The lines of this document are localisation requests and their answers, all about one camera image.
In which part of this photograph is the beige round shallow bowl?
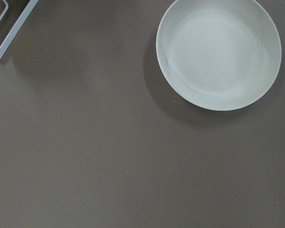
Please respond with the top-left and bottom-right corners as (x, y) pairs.
(156, 0), (282, 111)

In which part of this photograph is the white wire cup rack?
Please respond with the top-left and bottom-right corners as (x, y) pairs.
(0, 0), (38, 60)

